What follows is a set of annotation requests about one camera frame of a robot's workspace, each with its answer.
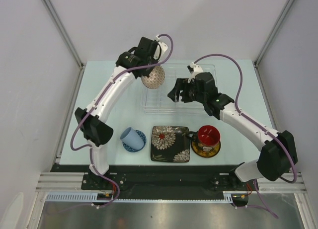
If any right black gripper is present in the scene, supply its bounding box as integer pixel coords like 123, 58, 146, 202
168, 78, 206, 103

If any clear wire dish rack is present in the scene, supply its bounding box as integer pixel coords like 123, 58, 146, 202
141, 63, 219, 114

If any beige patterned bowl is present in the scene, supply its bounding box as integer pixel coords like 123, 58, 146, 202
141, 66, 165, 89

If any light blue cup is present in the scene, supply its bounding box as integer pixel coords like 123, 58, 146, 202
120, 127, 144, 150

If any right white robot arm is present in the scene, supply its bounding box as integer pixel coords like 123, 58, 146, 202
167, 72, 298, 190

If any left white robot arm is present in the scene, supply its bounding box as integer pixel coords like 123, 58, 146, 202
71, 35, 168, 189

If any black floral square plate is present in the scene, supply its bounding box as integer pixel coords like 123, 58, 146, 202
150, 126, 190, 163

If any red black mug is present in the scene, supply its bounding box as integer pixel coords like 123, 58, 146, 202
185, 125, 221, 148

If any blue patterned bowl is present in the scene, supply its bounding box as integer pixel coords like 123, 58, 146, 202
122, 129, 147, 153

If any yellow black saucer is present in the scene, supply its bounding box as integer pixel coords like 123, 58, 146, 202
190, 141, 221, 158

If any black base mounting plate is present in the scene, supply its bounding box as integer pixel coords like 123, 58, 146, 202
51, 165, 261, 206

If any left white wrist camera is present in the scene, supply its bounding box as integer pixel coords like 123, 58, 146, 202
155, 35, 168, 55

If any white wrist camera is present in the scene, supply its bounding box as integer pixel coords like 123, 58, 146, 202
155, 35, 168, 55
187, 62, 203, 83

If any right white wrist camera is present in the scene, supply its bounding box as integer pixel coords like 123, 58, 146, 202
187, 62, 203, 83

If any right aluminium corner post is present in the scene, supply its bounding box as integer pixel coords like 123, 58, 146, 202
254, 0, 303, 66

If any aluminium corner post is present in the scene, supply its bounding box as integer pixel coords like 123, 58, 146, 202
254, 0, 303, 66
41, 0, 84, 70

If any left aluminium corner post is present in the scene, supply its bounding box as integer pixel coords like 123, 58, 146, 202
41, 0, 84, 70

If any white slotted cable duct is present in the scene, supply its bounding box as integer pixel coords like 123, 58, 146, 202
46, 192, 233, 204

